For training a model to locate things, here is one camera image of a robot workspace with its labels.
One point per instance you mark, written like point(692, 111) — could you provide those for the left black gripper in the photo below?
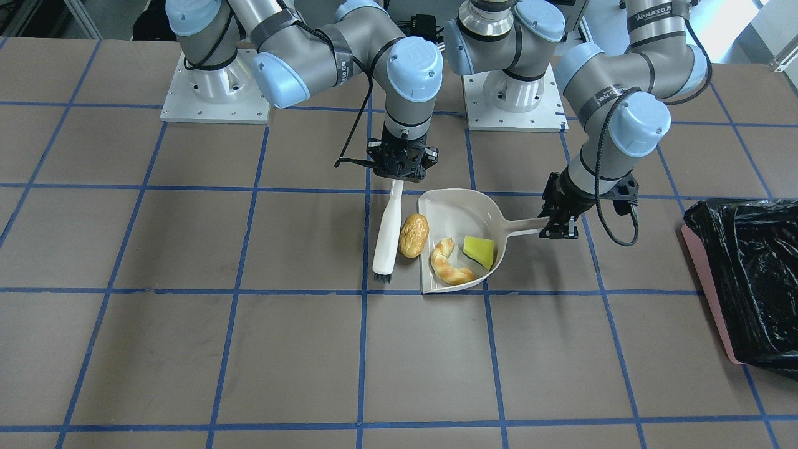
point(569, 198)

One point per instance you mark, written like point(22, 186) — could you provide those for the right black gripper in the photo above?
point(430, 154)

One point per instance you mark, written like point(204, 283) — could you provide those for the golden brown bread roll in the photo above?
point(414, 233)

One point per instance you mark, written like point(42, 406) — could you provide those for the yellow sponge wedge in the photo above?
point(480, 250)

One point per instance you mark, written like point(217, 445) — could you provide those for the beige plastic dustpan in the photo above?
point(456, 213)

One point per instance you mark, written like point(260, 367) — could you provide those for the white hand brush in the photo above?
point(387, 239)

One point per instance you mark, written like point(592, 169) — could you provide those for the curved bread piece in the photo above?
point(444, 270)

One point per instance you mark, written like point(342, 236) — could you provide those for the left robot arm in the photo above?
point(502, 49)

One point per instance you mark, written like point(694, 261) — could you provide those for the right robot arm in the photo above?
point(293, 62)

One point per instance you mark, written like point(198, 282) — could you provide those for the bin with black bag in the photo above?
point(745, 253)

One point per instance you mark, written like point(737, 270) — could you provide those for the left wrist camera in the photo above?
point(626, 195)

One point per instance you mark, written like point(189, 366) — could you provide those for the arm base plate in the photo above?
point(227, 95)
point(496, 102)

